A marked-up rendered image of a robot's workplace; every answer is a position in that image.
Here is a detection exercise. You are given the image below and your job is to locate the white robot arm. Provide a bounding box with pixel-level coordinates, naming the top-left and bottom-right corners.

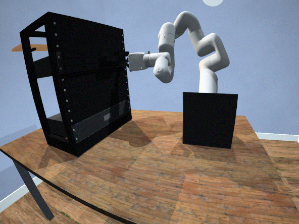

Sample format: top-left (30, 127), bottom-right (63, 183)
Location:
top-left (144, 11), bottom-right (230, 93)

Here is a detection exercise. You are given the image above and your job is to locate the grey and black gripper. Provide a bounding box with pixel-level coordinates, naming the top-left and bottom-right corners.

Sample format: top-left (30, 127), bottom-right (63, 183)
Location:
top-left (120, 52), bottom-right (147, 72)

